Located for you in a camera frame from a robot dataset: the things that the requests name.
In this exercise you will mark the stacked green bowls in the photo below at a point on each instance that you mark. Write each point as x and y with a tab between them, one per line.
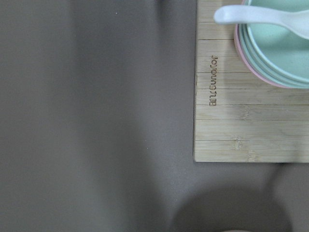
274	54

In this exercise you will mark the white ceramic spoon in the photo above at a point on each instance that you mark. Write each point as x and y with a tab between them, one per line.
296	22

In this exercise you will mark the bamboo cutting board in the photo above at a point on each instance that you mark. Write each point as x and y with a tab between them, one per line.
237	116

